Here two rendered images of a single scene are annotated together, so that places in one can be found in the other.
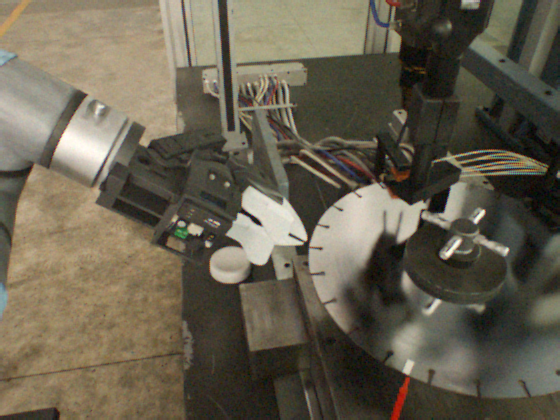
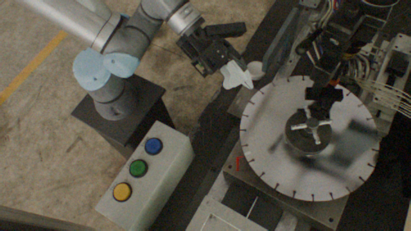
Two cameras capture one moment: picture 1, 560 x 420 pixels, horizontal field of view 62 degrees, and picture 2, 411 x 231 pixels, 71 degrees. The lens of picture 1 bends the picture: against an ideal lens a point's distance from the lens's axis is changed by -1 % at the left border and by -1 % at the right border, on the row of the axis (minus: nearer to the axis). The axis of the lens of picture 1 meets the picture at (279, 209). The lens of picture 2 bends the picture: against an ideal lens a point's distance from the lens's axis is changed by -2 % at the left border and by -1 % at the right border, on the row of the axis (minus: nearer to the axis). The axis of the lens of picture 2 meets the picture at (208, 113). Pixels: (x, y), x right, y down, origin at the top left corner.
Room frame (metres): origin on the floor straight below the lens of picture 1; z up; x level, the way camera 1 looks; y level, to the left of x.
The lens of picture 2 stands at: (0.04, -0.24, 1.63)
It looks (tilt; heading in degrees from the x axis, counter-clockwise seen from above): 63 degrees down; 50
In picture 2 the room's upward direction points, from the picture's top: 11 degrees counter-clockwise
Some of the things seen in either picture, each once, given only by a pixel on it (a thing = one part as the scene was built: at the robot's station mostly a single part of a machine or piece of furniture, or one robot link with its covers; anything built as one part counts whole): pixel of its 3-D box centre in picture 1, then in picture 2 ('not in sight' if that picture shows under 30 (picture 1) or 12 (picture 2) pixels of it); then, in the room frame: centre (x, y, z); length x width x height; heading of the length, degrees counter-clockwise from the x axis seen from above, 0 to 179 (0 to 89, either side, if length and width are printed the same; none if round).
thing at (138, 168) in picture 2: not in sight; (138, 168); (0.04, 0.08, 0.90); 0.04 x 0.04 x 0.02
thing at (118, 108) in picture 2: not in sight; (112, 94); (0.16, 0.39, 0.80); 0.15 x 0.15 x 0.10
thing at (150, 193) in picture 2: not in sight; (150, 178); (0.05, 0.07, 0.82); 0.28 x 0.11 x 0.15; 10
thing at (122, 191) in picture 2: not in sight; (122, 192); (-0.02, 0.07, 0.90); 0.04 x 0.04 x 0.02
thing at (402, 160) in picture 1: (391, 169); (335, 74); (0.57, -0.16, 0.95); 0.10 x 0.03 x 0.07; 10
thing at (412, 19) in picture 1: (443, 21); (318, 43); (0.40, -0.14, 1.21); 0.08 x 0.06 x 0.03; 10
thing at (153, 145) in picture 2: not in sight; (153, 146); (0.11, 0.10, 0.90); 0.04 x 0.04 x 0.02
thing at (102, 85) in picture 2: not in sight; (99, 72); (0.17, 0.40, 0.91); 0.13 x 0.12 x 0.14; 20
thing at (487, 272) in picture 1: (456, 253); (309, 129); (0.38, -0.20, 0.96); 0.11 x 0.11 x 0.03
